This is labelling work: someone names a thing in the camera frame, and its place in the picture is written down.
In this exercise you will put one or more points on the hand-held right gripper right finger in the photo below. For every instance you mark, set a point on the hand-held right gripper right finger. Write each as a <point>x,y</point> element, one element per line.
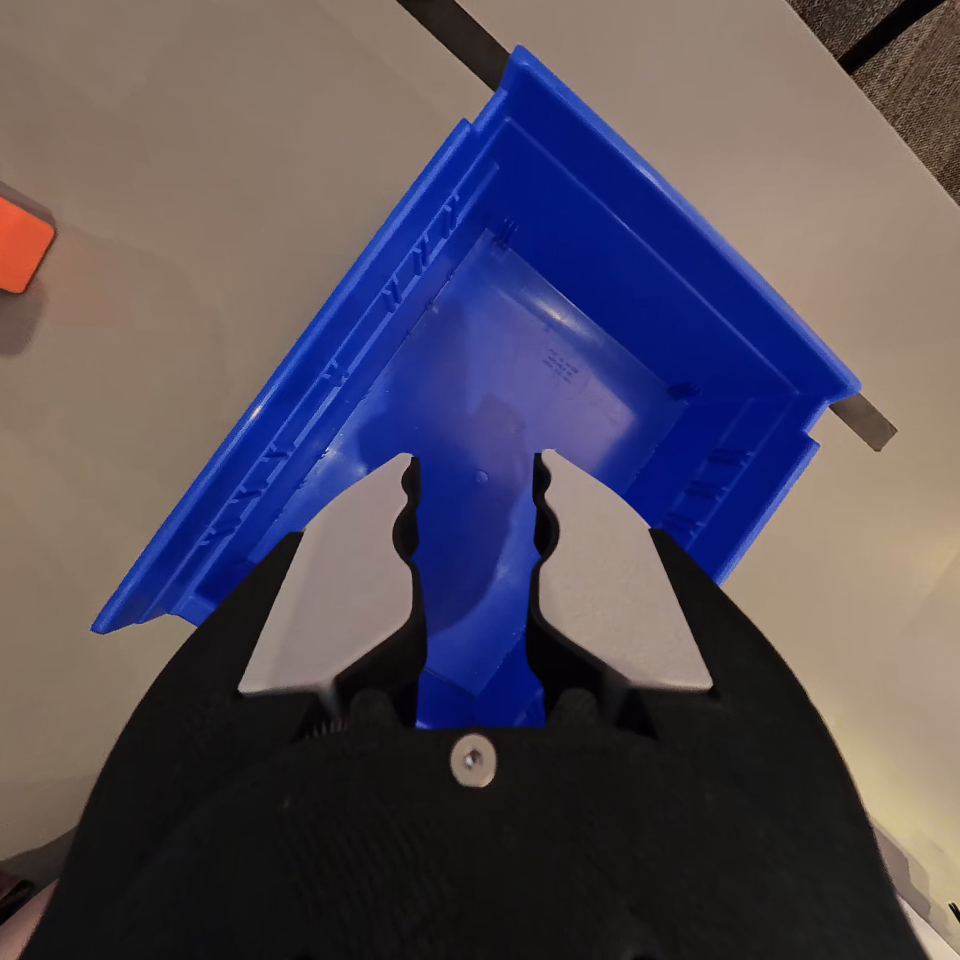
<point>615,600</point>

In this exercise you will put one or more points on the orange cube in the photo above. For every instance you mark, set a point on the orange cube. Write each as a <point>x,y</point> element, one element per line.
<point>22,244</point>

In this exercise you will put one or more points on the blue plastic bin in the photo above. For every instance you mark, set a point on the blue plastic bin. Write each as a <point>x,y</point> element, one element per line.
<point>562,337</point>

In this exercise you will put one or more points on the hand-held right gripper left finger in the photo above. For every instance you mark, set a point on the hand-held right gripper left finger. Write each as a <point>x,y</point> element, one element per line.
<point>337,600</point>

